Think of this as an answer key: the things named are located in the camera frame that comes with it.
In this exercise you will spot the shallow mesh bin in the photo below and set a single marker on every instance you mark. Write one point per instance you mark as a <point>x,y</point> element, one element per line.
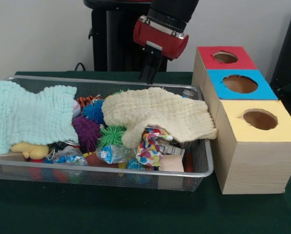
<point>111,178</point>

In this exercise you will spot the clear packet with blue print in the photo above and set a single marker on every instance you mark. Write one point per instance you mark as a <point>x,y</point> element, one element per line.
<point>111,153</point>

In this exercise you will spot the yellow plush toy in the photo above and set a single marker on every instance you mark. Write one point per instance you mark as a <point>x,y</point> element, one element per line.
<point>33,150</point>

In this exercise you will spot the tiger plush toy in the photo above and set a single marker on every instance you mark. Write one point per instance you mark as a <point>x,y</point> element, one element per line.
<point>88,99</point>

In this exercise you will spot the blue spiky ball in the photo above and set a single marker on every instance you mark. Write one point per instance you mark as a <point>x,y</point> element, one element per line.
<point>93,111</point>

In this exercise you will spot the cream waffle cloth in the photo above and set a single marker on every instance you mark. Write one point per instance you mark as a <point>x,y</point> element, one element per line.
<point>160,109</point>

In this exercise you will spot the mint waffle cloth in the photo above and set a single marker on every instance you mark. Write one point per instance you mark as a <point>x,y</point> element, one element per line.
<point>30,117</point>

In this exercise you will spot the purple spiky ball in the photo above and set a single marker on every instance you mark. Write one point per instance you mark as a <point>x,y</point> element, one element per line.
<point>87,131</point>

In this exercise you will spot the colourful polka dot paper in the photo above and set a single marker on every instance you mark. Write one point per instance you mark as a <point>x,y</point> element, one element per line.
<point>148,151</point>

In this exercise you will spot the white baseball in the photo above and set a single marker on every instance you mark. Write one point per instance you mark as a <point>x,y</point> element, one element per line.
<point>76,108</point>

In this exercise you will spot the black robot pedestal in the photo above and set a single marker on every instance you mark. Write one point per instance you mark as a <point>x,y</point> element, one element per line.
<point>116,36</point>

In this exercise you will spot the wooden box with three holes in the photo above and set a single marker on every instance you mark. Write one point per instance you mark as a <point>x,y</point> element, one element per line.
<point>253,165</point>

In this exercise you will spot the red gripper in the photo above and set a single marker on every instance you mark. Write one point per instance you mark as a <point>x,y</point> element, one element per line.
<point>167,44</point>

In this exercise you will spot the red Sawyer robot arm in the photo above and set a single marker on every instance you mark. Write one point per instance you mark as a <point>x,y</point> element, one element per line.
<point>174,9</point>

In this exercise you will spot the green spiky ball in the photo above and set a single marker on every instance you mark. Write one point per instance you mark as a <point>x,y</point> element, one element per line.
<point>111,136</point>

